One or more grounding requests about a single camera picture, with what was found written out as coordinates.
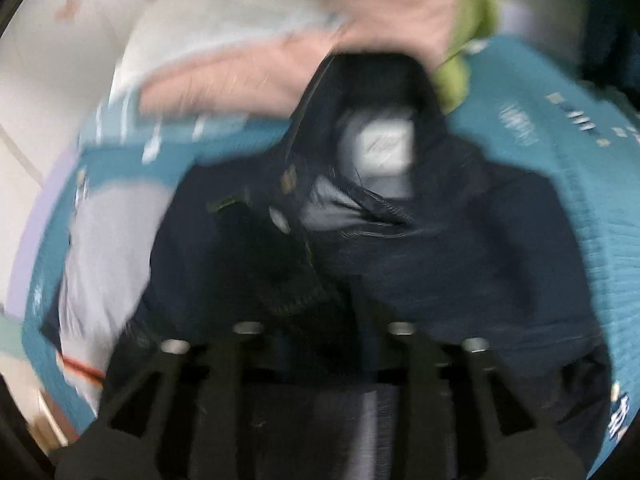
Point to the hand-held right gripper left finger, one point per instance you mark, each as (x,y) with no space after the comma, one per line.
(241,355)

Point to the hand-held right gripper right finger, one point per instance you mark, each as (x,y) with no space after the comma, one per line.
(411,355)

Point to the dark navy pants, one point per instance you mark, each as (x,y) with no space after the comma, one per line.
(450,270)

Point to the light grey garment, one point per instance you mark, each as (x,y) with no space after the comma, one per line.
(115,240)

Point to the teal printed blanket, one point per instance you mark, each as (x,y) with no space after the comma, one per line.
(560,125)

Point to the white garment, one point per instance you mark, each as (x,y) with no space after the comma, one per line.
(210,20)

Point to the pink garment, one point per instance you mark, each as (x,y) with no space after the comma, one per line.
(390,5)

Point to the green cloth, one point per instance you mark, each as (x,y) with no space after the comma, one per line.
(475,5)

